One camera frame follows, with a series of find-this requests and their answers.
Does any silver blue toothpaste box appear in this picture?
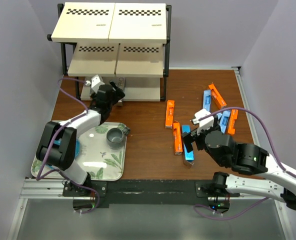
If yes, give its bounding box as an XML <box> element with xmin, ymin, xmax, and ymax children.
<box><xmin>114</xmin><ymin>77</ymin><xmax>126</xmax><ymax>107</ymax></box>
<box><xmin>80</xmin><ymin>81</ymin><xmax>92</xmax><ymax>101</ymax></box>

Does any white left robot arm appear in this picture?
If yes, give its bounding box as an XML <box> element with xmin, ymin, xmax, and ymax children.
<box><xmin>35</xmin><ymin>81</ymin><xmax>125</xmax><ymax>196</ymax></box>

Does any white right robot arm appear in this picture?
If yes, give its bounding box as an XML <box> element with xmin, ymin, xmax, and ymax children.
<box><xmin>182</xmin><ymin>127</ymin><xmax>296</xmax><ymax>211</ymax></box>

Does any orange toothpaste box centre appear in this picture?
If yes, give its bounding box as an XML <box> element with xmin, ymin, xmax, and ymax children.
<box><xmin>172</xmin><ymin>121</ymin><xmax>183</xmax><ymax>155</ymax></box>

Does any orange toothpaste box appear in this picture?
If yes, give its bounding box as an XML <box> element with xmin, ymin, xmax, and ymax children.
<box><xmin>208</xmin><ymin>83</ymin><xmax>227</xmax><ymax>109</ymax></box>
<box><xmin>165</xmin><ymin>100</ymin><xmax>175</xmax><ymax>129</ymax></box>
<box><xmin>226</xmin><ymin>109</ymin><xmax>239</xmax><ymax>136</ymax></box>
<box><xmin>172</xmin><ymin>121</ymin><xmax>183</xmax><ymax>155</ymax></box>

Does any metallic blue toothpaste box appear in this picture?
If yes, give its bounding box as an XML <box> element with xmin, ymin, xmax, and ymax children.
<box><xmin>181</xmin><ymin>125</ymin><xmax>195</xmax><ymax>168</ymax></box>

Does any blue toothpaste box right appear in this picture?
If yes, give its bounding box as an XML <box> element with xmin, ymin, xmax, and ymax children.
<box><xmin>219</xmin><ymin>110</ymin><xmax>231</xmax><ymax>134</ymax></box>

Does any light blue toothpaste box tilted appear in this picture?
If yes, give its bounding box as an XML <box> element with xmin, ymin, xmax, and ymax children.
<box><xmin>216</xmin><ymin>112</ymin><xmax>223</xmax><ymax>120</ymax></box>

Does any orange toothpaste box left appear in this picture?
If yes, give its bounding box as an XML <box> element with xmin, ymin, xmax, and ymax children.
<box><xmin>165</xmin><ymin>100</ymin><xmax>175</xmax><ymax>129</ymax></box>

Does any orange toothpaste box right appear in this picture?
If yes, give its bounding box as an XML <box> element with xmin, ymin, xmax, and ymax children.
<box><xmin>226</xmin><ymin>109</ymin><xmax>239</xmax><ymax>136</ymax></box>

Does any grey ceramic mug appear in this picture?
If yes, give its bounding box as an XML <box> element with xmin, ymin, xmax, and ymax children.
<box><xmin>106</xmin><ymin>125</ymin><xmax>131</xmax><ymax>150</ymax></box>

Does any blue toothpaste box upper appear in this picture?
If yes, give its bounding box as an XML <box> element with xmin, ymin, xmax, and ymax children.
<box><xmin>202</xmin><ymin>89</ymin><xmax>212</xmax><ymax>112</ymax></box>

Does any orange toothpaste box upper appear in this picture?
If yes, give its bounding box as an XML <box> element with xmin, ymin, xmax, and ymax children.
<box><xmin>208</xmin><ymin>83</ymin><xmax>227</xmax><ymax>109</ymax></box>

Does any teal dotted plate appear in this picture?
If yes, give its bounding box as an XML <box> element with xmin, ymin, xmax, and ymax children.
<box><xmin>46</xmin><ymin>139</ymin><xmax>80</xmax><ymax>169</ymax></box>

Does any leaf-patterned white tray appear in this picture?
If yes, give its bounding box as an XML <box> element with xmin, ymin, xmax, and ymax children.
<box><xmin>30</xmin><ymin>121</ymin><xmax>127</xmax><ymax>182</ymax></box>

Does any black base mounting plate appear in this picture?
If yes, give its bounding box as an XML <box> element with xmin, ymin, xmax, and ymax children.
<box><xmin>62</xmin><ymin>178</ymin><xmax>240</xmax><ymax>209</ymax></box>

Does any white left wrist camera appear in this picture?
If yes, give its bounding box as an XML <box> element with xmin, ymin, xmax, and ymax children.
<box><xmin>84</xmin><ymin>74</ymin><xmax>105</xmax><ymax>96</ymax></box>

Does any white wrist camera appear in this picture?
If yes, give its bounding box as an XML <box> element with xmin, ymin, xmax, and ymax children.
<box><xmin>191</xmin><ymin>108</ymin><xmax>218</xmax><ymax>136</ymax></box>
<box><xmin>84</xmin><ymin>74</ymin><xmax>105</xmax><ymax>96</ymax></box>

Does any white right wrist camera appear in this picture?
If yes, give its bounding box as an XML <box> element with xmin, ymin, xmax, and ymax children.
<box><xmin>191</xmin><ymin>108</ymin><xmax>218</xmax><ymax>136</ymax></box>

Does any black frame three-tier shelf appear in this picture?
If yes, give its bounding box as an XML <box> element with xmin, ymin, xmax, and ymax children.
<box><xmin>47</xmin><ymin>2</ymin><xmax>172</xmax><ymax>102</ymax></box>

